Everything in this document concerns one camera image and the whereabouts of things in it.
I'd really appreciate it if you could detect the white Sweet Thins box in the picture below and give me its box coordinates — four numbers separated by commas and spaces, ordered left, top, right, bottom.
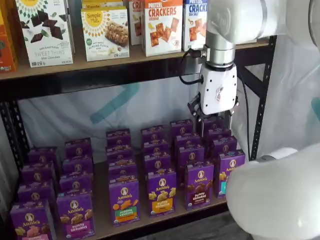
14, 0, 75, 68

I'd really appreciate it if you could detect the pretzel crackers cheddar box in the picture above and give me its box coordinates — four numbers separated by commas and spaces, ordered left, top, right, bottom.
141, 0, 183, 58
128, 0, 145, 46

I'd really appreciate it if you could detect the wooden shelf board with cracker boxes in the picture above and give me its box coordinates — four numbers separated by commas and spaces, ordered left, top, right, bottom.
0, 41, 271, 81

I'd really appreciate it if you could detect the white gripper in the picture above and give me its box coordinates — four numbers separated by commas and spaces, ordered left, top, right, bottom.
187, 62, 240, 138

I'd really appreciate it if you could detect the purple box magenta patch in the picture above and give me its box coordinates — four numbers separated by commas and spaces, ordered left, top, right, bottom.
56, 189, 96, 237

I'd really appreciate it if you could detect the blue pretzel crackers sea salt box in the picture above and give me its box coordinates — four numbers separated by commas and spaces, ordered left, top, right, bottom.
181, 0, 209, 53

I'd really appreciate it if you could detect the black metal shelf rack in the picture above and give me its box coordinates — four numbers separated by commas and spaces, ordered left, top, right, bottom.
0, 34, 278, 240

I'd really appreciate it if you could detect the yellow Simple Mills bar box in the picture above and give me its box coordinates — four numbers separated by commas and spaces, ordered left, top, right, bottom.
80, 6, 131, 63
81, 0, 125, 10

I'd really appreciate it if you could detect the purple box green patch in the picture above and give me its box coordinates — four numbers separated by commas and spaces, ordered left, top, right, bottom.
108, 178, 140, 227

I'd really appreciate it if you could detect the purple box pink patch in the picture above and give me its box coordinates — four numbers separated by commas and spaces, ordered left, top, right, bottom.
9, 199, 55, 240

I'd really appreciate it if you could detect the purple box teal patch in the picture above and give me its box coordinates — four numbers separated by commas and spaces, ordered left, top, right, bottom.
214, 149, 246, 199

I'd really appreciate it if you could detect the translucent white plastic sheet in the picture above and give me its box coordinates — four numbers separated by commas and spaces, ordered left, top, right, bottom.
0, 34, 320, 216

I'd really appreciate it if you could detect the teal tape strip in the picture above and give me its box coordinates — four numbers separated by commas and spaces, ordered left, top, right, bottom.
89, 83, 141, 125

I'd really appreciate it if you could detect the purple box brown patch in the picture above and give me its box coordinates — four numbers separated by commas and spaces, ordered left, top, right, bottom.
184, 162, 215, 211

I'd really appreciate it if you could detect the orange Simple Mills box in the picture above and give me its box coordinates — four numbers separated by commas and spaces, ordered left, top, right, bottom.
0, 7, 19, 73

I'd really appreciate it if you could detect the wooden shelf board with purple boxes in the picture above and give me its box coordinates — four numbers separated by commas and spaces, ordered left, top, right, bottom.
91, 154, 235, 240

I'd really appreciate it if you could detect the purple box yellow patch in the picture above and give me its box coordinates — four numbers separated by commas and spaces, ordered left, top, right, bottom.
147, 169, 177, 218

